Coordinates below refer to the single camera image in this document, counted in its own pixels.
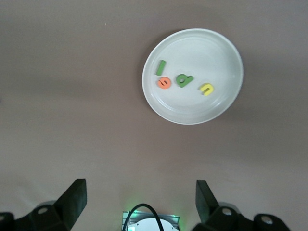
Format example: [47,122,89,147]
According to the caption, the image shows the brown table cover sheet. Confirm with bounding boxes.
[0,0,308,231]

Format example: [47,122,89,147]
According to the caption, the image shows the green foam letter l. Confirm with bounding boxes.
[155,60,167,77]

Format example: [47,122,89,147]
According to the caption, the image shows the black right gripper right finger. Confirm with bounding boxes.
[192,180,292,231]

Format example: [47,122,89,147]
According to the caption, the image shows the orange foam letter e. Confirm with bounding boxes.
[157,76,172,90]

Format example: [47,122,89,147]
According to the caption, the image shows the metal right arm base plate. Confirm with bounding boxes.
[122,211,180,231]

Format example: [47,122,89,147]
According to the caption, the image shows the beige brown round plate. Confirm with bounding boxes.
[141,28,244,125]

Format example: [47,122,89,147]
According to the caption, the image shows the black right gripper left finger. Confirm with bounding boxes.
[0,178,87,231]

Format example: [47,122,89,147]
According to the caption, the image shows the green foam letter p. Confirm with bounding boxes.
[175,73,194,89]

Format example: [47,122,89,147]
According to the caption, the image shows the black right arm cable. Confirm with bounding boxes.
[124,204,164,231]

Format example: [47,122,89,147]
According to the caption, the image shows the yellow foam letter u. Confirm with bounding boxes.
[199,83,215,96]

